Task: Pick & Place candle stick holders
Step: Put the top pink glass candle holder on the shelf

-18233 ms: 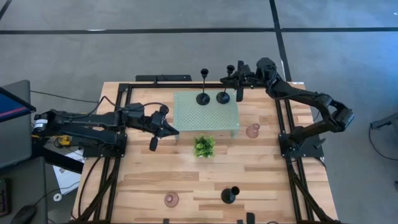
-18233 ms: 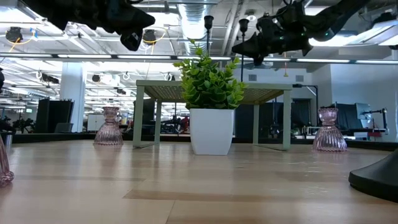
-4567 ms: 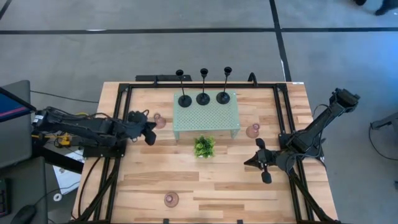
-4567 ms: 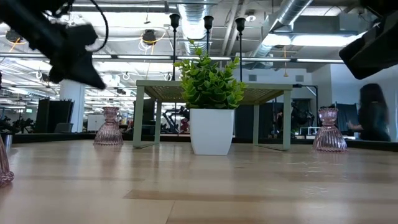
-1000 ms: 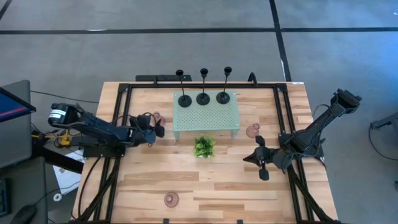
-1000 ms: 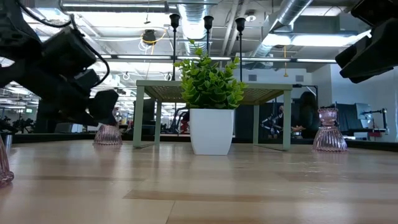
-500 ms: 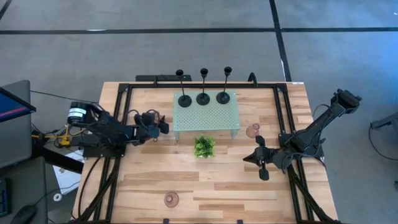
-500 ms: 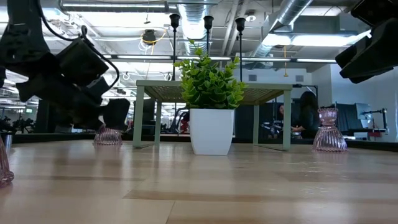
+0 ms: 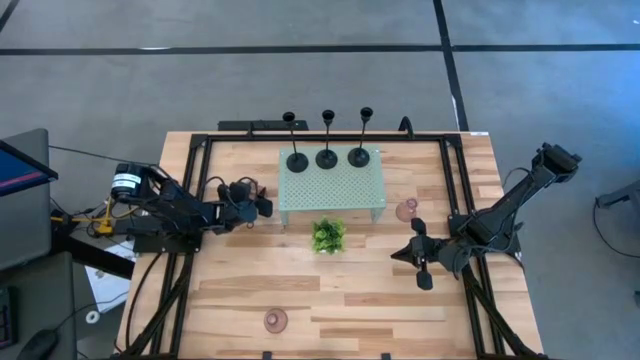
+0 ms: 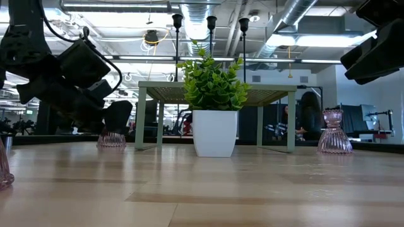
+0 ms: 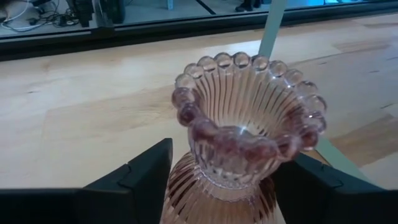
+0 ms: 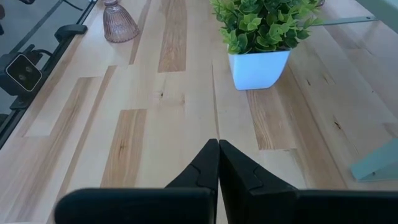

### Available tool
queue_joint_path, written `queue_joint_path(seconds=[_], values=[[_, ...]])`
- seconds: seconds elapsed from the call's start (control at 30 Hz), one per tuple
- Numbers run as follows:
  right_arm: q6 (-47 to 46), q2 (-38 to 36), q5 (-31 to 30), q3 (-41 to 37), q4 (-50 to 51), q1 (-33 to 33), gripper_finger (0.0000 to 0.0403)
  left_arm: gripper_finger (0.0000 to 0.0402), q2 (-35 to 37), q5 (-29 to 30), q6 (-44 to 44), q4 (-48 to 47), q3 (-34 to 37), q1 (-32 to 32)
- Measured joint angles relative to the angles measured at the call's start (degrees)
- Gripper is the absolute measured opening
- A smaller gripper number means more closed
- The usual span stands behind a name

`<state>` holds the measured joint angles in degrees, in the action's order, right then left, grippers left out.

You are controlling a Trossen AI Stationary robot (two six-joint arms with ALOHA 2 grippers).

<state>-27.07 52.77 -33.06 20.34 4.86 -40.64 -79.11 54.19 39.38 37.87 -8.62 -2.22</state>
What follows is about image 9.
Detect grey desk panel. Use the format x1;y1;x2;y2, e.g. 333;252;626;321
0;128;51;271

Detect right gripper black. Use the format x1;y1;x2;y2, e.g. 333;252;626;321
391;218;451;291

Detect black table cable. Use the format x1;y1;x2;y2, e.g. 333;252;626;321
124;252;166;351

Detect tall black candlestick holder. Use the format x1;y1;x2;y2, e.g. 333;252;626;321
315;109;339;171
282;111;310;174
347;106;374;169

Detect black aluminium table frame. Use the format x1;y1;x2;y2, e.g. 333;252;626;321
114;130;546;360

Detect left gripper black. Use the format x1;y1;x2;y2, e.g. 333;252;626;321
215;180;274;234

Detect black keyboard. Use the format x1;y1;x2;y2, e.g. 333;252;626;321
0;286;17;350

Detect white paper sheet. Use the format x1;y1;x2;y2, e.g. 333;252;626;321
83;239;137;314

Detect yellow clamp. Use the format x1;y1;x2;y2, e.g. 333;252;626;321
52;199;116;236

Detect black bar mount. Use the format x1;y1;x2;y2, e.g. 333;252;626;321
218;119;310;133

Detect black support beam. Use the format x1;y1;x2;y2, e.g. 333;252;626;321
49;232;137;280

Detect black computer mouse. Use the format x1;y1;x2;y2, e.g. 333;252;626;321
16;328;60;360

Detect dark grey desk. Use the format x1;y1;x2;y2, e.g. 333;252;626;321
0;252;77;360

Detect black floor cable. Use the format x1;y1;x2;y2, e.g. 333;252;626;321
592;198;640;260

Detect grey chair leg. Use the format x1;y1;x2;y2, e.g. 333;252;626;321
595;180;640;211

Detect green plant in white pot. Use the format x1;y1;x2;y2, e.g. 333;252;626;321
310;215;348;256

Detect dark computer monitor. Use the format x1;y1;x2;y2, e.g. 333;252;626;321
0;139;59;199

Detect thin black cable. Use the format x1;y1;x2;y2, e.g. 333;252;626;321
48;144;156;167

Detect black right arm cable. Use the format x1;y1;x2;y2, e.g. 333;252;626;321
501;166;532;192

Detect green perforated metal shelf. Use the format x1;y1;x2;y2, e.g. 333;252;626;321
277;144;388;230

